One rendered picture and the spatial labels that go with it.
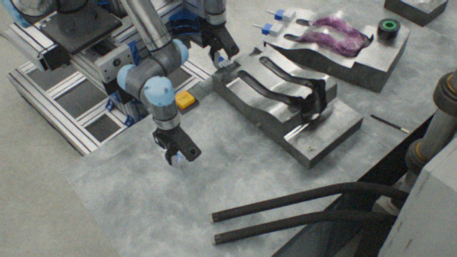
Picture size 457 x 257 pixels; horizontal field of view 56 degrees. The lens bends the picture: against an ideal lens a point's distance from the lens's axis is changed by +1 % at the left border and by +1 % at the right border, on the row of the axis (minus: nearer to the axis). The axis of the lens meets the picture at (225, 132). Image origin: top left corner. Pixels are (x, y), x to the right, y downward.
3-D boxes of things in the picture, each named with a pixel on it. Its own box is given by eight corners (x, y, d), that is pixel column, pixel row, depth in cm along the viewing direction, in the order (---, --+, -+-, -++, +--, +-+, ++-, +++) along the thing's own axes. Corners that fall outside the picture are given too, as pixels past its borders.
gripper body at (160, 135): (172, 130, 140) (165, 105, 131) (190, 143, 136) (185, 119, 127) (154, 145, 137) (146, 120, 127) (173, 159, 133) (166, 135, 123)
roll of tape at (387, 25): (375, 37, 163) (377, 30, 160) (377, 24, 167) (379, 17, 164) (397, 40, 161) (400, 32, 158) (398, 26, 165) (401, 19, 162)
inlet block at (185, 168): (158, 158, 149) (155, 149, 144) (168, 149, 151) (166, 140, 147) (184, 179, 143) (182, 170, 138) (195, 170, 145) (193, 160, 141)
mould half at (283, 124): (213, 90, 167) (209, 64, 156) (262, 58, 176) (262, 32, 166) (308, 170, 141) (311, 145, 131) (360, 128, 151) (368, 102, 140)
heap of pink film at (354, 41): (292, 43, 172) (292, 27, 166) (311, 18, 180) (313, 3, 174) (353, 64, 162) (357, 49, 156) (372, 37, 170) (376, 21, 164)
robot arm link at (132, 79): (146, 71, 132) (171, 86, 127) (118, 92, 127) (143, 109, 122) (140, 51, 126) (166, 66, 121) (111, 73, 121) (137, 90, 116)
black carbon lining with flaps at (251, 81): (234, 77, 161) (232, 58, 153) (266, 57, 166) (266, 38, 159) (302, 131, 143) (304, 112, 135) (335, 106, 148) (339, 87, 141)
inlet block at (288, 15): (262, 18, 188) (262, 8, 183) (268, 12, 190) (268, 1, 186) (289, 27, 183) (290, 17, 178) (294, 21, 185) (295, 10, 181)
